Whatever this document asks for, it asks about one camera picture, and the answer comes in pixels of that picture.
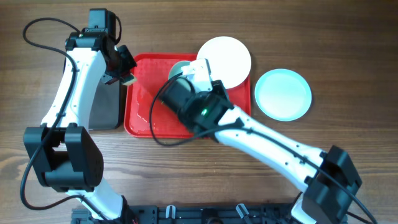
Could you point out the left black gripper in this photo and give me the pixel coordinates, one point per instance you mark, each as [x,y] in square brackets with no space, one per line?
[130,65]

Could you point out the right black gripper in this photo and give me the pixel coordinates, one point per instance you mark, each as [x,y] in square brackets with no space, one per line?
[210,79]

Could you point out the green yellow sponge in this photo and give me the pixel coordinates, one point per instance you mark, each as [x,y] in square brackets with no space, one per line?
[128,79]

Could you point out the light blue plate front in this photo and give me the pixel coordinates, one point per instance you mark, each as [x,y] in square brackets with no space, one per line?
[177,68]

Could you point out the light blue plate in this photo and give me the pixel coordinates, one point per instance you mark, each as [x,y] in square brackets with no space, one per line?
[177,68]
[283,94]

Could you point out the white plate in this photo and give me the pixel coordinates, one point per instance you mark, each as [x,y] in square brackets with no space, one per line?
[228,58]

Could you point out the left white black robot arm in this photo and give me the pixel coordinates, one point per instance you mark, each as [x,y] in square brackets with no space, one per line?
[61,151]

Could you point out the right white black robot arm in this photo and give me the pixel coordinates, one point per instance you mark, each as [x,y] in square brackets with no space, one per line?
[328,181]

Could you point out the black water tray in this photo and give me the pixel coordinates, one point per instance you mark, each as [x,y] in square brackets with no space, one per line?
[105,105]

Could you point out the red plastic tray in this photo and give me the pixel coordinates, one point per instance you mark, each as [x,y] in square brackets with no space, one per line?
[152,72]

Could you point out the black mounting rail base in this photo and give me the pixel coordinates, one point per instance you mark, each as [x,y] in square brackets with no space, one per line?
[277,213]

